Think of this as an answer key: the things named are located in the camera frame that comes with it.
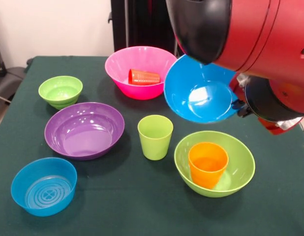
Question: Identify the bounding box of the pink plastic bowl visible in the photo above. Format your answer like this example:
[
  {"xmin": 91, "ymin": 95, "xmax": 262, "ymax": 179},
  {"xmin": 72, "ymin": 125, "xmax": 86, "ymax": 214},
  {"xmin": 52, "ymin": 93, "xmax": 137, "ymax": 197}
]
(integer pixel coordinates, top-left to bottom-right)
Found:
[{"xmin": 104, "ymin": 46, "xmax": 179, "ymax": 100}]

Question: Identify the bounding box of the red plastic cup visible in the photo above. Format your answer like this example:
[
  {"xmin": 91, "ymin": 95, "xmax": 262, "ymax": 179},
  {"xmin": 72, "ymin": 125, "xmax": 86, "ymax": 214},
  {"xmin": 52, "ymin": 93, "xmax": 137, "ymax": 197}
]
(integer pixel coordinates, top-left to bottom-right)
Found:
[{"xmin": 128, "ymin": 68, "xmax": 161, "ymax": 86}]

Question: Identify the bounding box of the green plastic cup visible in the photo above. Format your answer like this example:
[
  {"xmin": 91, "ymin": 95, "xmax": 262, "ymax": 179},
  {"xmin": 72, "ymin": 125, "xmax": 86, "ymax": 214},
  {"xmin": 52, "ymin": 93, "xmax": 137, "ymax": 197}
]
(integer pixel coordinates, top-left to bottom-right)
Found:
[{"xmin": 137, "ymin": 114, "xmax": 174, "ymax": 161}]

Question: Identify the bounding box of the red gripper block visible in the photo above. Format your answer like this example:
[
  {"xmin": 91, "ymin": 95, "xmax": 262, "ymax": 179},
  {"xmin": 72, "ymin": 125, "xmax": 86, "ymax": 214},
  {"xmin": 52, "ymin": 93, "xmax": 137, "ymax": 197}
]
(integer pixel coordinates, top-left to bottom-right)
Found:
[{"xmin": 229, "ymin": 72, "xmax": 304, "ymax": 136}]

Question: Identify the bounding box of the large blue plastic bowl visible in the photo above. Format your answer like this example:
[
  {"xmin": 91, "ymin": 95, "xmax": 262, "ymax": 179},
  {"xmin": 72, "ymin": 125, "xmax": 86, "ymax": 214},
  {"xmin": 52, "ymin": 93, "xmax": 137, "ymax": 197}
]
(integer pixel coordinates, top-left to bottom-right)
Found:
[{"xmin": 163, "ymin": 54, "xmax": 239, "ymax": 124}]

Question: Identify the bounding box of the large green plastic bowl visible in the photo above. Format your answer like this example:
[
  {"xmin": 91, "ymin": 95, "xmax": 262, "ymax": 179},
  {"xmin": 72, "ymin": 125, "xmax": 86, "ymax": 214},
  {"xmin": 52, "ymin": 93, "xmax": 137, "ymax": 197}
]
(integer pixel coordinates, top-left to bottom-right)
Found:
[{"xmin": 174, "ymin": 130, "xmax": 256, "ymax": 198}]

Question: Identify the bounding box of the orange plastic cup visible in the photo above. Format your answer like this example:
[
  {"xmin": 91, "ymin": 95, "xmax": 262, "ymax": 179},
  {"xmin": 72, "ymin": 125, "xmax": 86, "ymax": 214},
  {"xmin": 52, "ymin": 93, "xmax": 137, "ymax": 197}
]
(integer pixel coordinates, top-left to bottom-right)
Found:
[{"xmin": 187, "ymin": 142, "xmax": 229, "ymax": 190}]

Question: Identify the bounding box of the small green ribbed bowl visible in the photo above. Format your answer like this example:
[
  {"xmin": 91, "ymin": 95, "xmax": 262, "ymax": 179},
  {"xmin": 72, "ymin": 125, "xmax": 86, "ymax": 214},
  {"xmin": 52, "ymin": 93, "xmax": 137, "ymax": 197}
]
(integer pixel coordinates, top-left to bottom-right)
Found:
[{"xmin": 38, "ymin": 75, "xmax": 84, "ymax": 110}]

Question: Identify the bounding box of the purple plastic bowl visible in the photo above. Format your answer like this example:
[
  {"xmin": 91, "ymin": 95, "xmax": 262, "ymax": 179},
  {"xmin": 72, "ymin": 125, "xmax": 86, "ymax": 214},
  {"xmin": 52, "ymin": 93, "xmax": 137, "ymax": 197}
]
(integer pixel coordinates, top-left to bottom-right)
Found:
[{"xmin": 44, "ymin": 102, "xmax": 125, "ymax": 161}]

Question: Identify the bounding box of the dark green tablecloth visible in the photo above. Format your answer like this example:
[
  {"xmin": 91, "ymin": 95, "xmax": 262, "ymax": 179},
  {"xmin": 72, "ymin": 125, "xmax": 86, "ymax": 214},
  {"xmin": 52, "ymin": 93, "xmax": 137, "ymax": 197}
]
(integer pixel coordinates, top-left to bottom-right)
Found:
[{"xmin": 0, "ymin": 56, "xmax": 304, "ymax": 236}]

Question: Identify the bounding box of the grey pedestal foot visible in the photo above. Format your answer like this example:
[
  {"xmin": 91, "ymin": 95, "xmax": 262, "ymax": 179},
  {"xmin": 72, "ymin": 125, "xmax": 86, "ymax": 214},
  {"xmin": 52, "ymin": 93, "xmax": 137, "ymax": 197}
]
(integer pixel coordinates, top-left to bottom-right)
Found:
[{"xmin": 0, "ymin": 66, "xmax": 27, "ymax": 104}]

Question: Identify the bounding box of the small blue patterned bowl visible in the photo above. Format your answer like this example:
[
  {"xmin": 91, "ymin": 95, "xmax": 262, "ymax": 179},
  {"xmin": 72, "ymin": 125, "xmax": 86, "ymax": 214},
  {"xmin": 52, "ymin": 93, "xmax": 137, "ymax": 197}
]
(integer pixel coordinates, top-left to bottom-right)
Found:
[{"xmin": 10, "ymin": 157, "xmax": 78, "ymax": 217}]

